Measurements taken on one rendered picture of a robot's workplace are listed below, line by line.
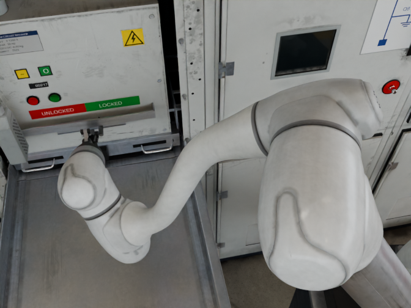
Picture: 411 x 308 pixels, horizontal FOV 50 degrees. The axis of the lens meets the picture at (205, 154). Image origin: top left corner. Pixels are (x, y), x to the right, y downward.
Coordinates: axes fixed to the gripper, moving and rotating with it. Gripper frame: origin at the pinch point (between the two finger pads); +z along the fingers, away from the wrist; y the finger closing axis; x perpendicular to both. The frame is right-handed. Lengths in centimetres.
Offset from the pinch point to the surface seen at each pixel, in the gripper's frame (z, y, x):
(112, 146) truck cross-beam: 11.3, 7.5, 4.0
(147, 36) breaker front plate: -7.4, -27.4, 19.8
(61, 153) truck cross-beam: 11.0, 6.8, -12.1
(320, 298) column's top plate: -29, 49, 57
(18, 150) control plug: -4.8, -0.7, -20.1
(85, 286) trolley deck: -23.2, 34.6, -6.9
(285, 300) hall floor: 32, 100, 67
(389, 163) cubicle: 21, 35, 108
